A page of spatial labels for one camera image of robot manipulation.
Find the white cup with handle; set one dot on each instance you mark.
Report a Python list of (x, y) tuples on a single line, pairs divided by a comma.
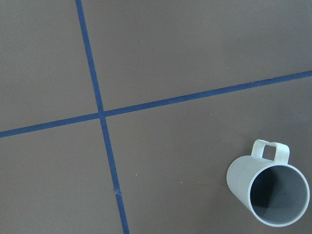
[(274, 191)]

